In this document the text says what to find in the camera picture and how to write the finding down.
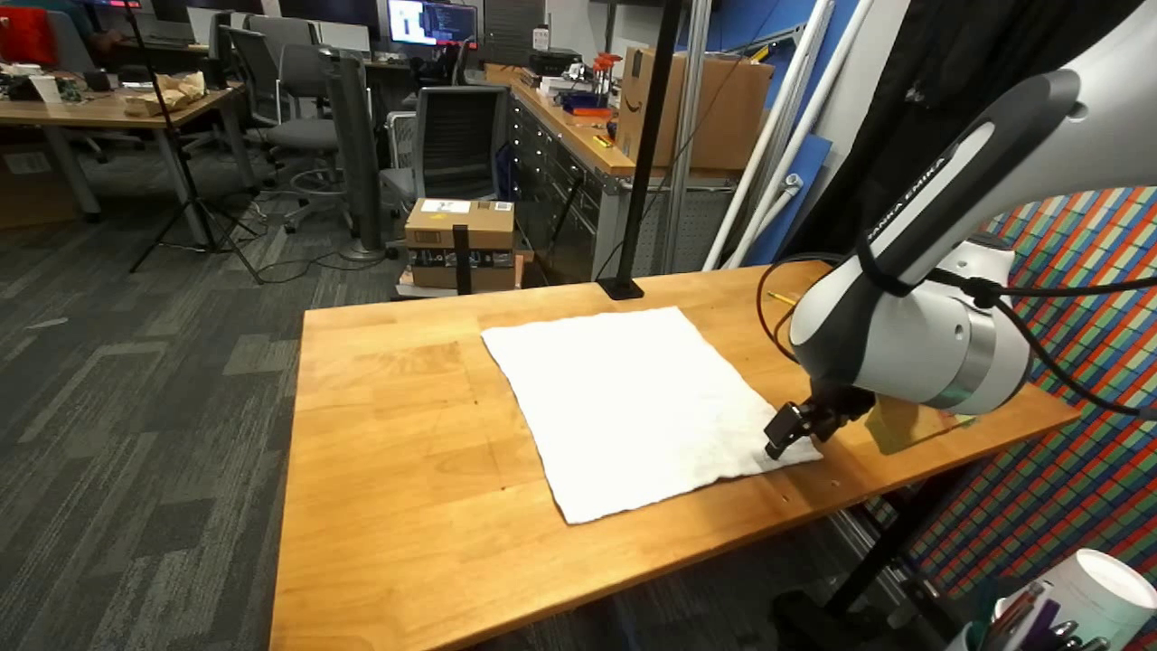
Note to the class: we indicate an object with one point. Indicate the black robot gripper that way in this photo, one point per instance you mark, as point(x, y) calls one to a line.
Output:
point(823, 415)

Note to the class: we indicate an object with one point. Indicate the wooden office desk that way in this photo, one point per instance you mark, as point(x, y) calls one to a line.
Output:
point(121, 112)

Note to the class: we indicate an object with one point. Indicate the grey office chair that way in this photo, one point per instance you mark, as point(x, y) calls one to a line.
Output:
point(288, 112)

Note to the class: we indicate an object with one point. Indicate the large cardboard box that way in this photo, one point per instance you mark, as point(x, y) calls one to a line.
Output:
point(731, 107)

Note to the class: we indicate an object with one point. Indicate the black tripod stand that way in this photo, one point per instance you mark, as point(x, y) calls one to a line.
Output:
point(210, 232)

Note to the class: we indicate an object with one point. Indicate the grey drawer cabinet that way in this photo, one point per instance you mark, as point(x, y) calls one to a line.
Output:
point(571, 184)

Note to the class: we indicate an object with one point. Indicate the black vertical camera pole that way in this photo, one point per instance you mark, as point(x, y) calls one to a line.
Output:
point(619, 285)

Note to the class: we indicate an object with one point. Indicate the white cloth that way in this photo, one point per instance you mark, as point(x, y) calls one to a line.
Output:
point(630, 409)

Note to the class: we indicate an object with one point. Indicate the cardboard box on pallet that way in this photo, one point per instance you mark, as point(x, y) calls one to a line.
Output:
point(464, 245)

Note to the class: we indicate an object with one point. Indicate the computer monitor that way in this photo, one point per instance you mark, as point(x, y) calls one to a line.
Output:
point(430, 24)

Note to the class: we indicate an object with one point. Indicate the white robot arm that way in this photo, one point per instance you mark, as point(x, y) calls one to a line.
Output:
point(918, 308)

